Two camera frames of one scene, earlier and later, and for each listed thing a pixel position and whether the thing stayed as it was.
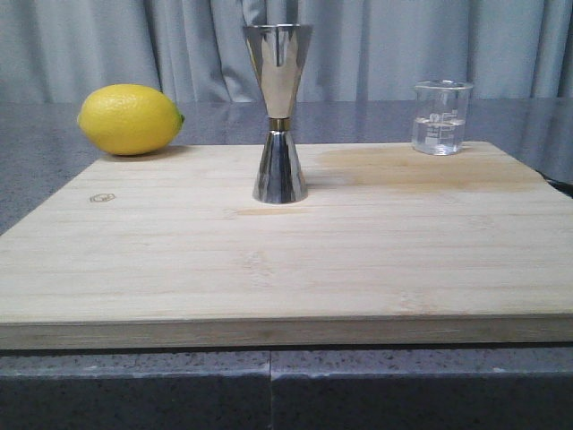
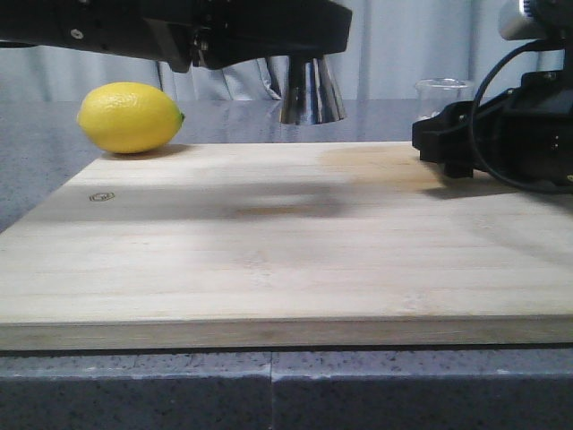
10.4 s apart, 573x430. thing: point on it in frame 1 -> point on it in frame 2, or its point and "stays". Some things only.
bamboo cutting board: [387, 247] stays
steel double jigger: [277, 52] -> [310, 93]
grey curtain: [60, 51] stays
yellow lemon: [130, 119] stays
